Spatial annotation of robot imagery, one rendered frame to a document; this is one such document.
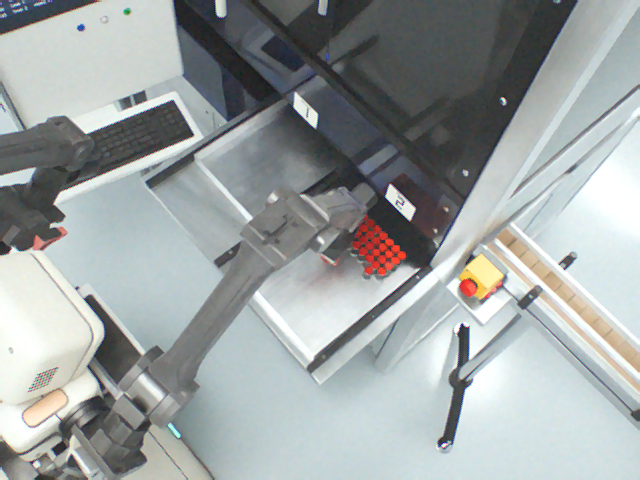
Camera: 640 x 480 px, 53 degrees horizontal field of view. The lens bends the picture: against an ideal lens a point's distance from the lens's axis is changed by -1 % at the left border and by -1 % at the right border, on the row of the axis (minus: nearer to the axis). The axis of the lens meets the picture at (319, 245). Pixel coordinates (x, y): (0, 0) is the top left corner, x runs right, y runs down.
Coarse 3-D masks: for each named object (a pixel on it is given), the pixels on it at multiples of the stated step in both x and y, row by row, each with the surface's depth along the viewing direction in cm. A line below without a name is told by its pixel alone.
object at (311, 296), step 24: (288, 264) 158; (312, 264) 158; (336, 264) 159; (360, 264) 159; (264, 288) 154; (288, 288) 155; (312, 288) 155; (336, 288) 156; (360, 288) 156; (384, 288) 157; (288, 312) 152; (312, 312) 153; (336, 312) 153; (360, 312) 154; (312, 336) 150; (336, 336) 147
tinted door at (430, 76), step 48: (336, 0) 126; (384, 0) 115; (432, 0) 106; (480, 0) 98; (528, 0) 91; (576, 0) 85; (336, 48) 136; (384, 48) 123; (432, 48) 113; (480, 48) 104; (384, 96) 133; (432, 96) 121; (480, 96) 110; (432, 144) 130
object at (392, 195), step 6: (390, 186) 151; (390, 192) 152; (396, 192) 150; (390, 198) 154; (396, 198) 152; (402, 198) 150; (408, 204) 149; (402, 210) 153; (408, 210) 151; (414, 210) 148; (408, 216) 152
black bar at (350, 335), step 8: (424, 272) 158; (416, 280) 157; (400, 288) 155; (408, 288) 155; (392, 296) 154; (400, 296) 155; (384, 304) 153; (392, 304) 154; (376, 312) 152; (368, 320) 151; (352, 328) 150; (360, 328) 150; (344, 336) 149; (352, 336) 149; (336, 344) 148; (344, 344) 148; (328, 352) 147; (320, 360) 146; (312, 368) 145
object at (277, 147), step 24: (264, 120) 176; (288, 120) 177; (216, 144) 169; (240, 144) 172; (264, 144) 173; (288, 144) 173; (312, 144) 174; (216, 168) 168; (240, 168) 169; (264, 168) 169; (288, 168) 170; (312, 168) 170; (336, 168) 168; (240, 192) 165; (264, 192) 166
